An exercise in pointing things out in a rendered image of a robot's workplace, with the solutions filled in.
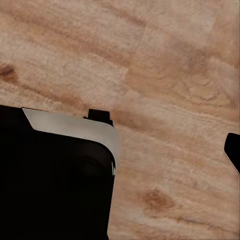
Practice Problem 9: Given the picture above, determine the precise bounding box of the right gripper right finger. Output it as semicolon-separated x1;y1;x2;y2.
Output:
224;133;240;173

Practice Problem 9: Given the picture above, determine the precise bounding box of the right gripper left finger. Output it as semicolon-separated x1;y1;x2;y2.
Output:
0;133;26;193

